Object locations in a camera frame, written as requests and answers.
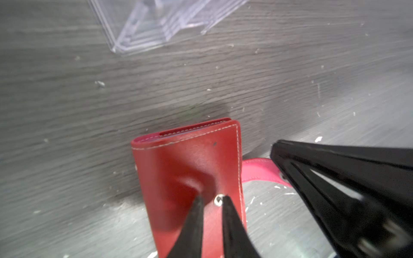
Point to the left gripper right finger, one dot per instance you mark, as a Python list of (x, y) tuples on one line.
[(236, 243)]

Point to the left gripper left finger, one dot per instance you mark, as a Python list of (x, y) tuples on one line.
[(190, 241)]

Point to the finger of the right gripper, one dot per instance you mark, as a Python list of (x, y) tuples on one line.
[(361, 197)]

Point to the red leather card holder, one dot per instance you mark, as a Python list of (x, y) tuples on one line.
[(205, 159)]

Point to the clear acrylic card box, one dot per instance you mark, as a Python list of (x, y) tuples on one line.
[(137, 26)]

